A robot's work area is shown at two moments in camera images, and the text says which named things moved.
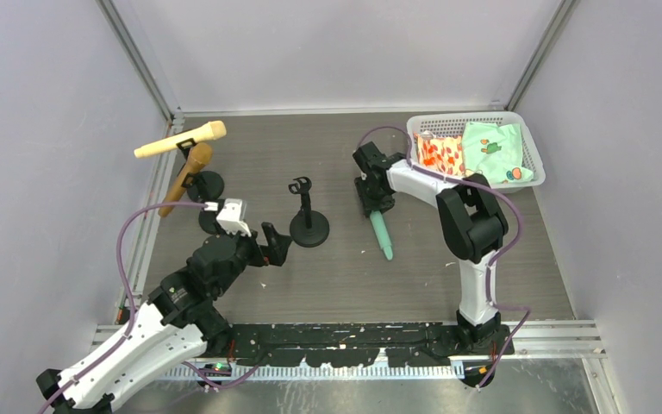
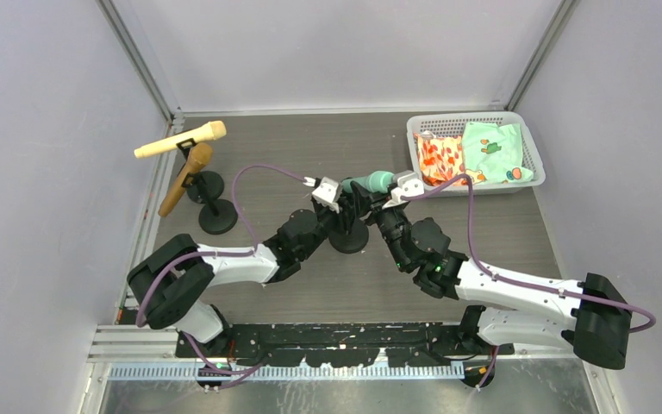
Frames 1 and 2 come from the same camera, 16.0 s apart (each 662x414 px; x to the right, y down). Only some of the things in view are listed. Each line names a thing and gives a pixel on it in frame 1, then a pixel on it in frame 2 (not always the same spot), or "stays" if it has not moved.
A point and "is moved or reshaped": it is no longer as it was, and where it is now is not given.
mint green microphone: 382,232 is moved or reshaped
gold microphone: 199,156 stays
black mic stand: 309,228 is moved or reshaped
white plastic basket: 496,144 stays
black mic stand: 210,185 stays
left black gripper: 265,248 -> 341,204
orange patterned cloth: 440,154 stays
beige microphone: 210,131 stays
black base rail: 355,345 stays
